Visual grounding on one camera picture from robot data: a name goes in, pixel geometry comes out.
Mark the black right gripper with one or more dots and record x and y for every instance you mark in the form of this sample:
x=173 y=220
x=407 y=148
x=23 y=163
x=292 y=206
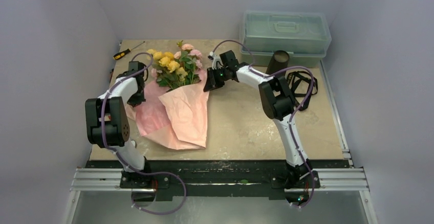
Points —
x=214 y=80

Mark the pink paper flower bouquet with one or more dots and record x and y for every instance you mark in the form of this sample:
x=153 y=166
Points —
x=174 y=70

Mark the pink wrapping paper sheet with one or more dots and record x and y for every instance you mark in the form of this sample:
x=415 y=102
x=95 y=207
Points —
x=174 y=119

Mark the black ribbon with gold lettering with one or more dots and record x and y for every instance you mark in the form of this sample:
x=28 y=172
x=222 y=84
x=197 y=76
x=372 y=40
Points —
x=299 y=83

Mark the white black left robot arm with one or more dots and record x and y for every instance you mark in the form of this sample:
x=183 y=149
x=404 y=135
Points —
x=107 y=123

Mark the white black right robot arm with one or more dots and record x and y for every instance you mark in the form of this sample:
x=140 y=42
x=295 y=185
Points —
x=278 y=103

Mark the dark cylindrical vase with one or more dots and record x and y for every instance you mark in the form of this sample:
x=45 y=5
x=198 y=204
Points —
x=279 y=61

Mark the green translucent plastic storage box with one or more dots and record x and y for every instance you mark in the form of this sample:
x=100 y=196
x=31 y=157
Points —
x=304 y=35

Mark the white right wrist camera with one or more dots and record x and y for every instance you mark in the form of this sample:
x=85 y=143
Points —
x=215 y=61

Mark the yellow black handled screwdriver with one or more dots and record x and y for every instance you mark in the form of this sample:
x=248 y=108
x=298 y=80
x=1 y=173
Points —
x=121 y=54

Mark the aluminium rail frame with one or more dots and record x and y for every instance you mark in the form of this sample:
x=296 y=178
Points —
x=239 y=132

